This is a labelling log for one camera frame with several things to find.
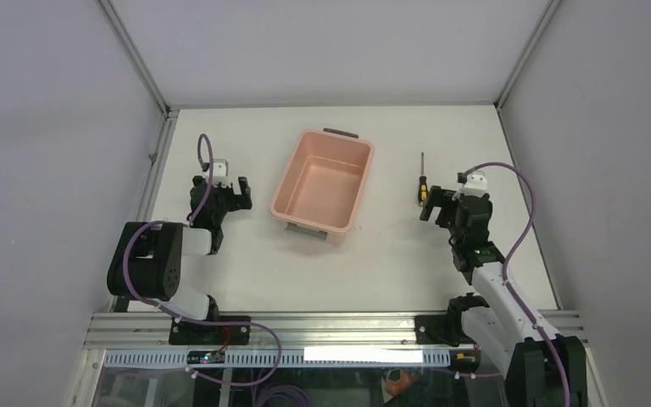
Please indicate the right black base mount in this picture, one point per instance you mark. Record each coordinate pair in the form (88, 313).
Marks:
(446, 327)

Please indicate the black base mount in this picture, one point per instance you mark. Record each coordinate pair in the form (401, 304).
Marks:
(446, 327)
(190, 334)

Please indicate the pink plastic bin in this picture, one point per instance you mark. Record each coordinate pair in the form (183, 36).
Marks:
(320, 191)

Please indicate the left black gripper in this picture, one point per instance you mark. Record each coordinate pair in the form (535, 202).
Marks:
(223, 195)

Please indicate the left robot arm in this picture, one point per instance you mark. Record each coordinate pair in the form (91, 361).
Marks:
(146, 265)

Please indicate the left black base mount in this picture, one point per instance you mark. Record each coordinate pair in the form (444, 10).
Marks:
(190, 334)

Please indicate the aluminium front rail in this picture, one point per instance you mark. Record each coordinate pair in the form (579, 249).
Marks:
(135, 330)

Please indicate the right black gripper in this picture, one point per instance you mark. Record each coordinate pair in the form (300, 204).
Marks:
(446, 203)

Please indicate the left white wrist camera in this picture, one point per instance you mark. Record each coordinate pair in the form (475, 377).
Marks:
(218, 172)

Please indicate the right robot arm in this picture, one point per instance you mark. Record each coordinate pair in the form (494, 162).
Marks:
(540, 365)

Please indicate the orange object below table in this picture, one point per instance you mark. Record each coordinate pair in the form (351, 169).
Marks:
(395, 381)

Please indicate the white slotted cable duct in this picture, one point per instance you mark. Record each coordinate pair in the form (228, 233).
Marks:
(309, 357)

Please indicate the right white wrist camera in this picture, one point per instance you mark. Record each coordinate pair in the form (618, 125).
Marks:
(472, 184)

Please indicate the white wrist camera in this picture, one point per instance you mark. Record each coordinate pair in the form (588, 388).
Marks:
(472, 184)
(218, 172)

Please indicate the black yellow screwdriver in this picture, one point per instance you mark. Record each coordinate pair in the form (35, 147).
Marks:
(423, 188)

